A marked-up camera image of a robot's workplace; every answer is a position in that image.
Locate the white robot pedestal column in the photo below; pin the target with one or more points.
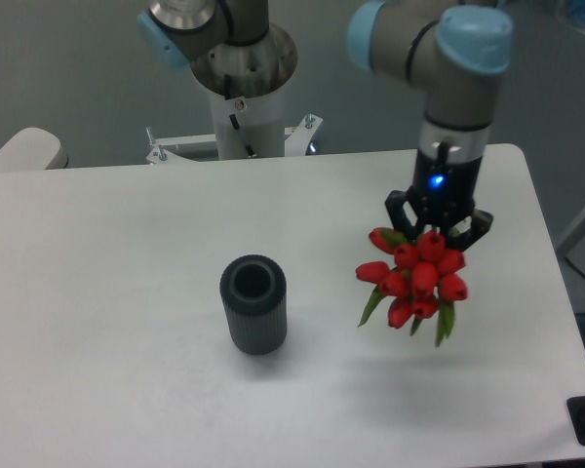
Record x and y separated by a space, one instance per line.
245 87

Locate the white pedestal base frame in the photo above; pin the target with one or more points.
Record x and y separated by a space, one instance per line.
299 141

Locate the dark grey ribbed vase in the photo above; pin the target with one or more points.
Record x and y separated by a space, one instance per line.
253 291

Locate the red tulip bouquet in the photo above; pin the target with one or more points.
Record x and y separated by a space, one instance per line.
422 283

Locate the beige chair back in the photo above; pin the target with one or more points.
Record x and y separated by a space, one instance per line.
32 149

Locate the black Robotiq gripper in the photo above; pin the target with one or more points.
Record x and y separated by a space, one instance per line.
440 196

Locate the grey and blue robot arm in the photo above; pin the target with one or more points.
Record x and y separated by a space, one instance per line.
456 52

